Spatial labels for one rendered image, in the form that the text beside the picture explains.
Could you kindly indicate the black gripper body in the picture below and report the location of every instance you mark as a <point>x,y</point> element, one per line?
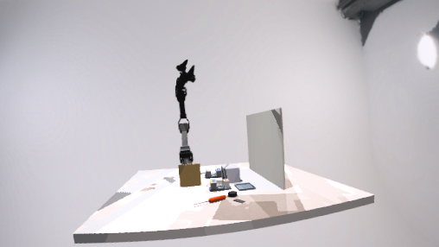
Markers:
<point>183,76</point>

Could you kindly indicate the orange-handled screwdriver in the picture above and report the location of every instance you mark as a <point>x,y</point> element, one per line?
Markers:
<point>213,199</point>

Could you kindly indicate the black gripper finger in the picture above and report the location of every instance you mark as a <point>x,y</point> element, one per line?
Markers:
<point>191,71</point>
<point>183,64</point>

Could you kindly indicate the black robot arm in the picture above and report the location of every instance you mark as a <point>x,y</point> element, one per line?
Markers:
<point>181,92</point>

